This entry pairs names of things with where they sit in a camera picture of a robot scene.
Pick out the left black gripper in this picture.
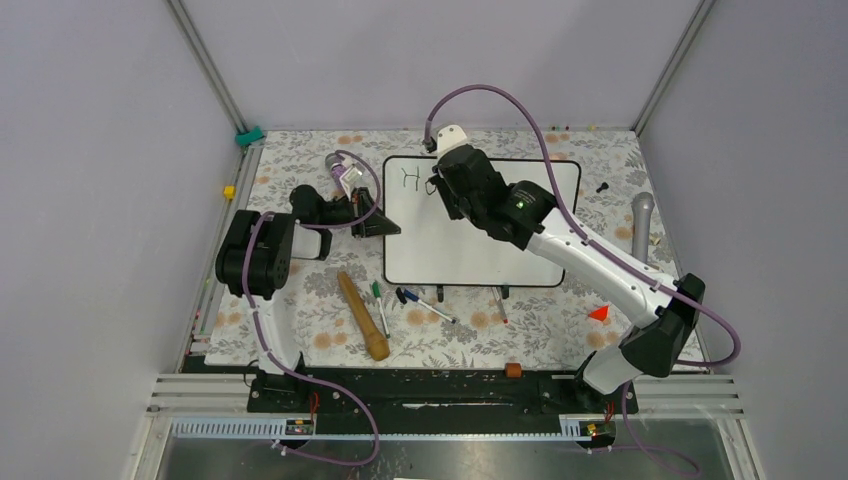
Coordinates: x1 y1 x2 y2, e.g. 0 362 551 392
316 187 401 238

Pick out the white whiteboard black frame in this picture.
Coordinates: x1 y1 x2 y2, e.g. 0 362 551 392
383 155 565 288

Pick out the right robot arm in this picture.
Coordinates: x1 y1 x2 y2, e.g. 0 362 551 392
430 145 705 412

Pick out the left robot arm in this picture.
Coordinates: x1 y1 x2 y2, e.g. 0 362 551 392
215 185 402 411

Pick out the green cap whiteboard marker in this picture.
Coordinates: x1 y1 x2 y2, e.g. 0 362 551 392
371 281 391 339

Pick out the blue cap whiteboard marker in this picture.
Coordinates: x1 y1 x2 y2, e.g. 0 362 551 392
402 289 457 324

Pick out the red cap whiteboard marker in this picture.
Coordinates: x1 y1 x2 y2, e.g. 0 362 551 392
491 287 509 324

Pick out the purple glitter microphone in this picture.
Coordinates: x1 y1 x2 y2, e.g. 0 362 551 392
325 152 346 177

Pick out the floral patterned table mat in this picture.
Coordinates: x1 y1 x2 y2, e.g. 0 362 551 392
248 131 651 370

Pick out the teal corner clip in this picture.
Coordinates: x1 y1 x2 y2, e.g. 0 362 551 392
235 126 265 148

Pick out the silver grey microphone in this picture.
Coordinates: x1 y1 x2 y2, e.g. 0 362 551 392
631 192 655 263

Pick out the small red block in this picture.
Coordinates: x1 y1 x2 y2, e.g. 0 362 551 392
587 305 609 323

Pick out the orange cylinder block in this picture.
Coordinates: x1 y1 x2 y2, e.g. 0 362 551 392
504 362 523 379

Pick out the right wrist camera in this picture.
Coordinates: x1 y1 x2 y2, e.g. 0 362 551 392
432 124 469 158

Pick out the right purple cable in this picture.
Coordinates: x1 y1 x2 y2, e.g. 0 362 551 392
423 84 743 480

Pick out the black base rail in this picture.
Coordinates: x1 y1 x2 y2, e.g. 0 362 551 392
237 365 639 436

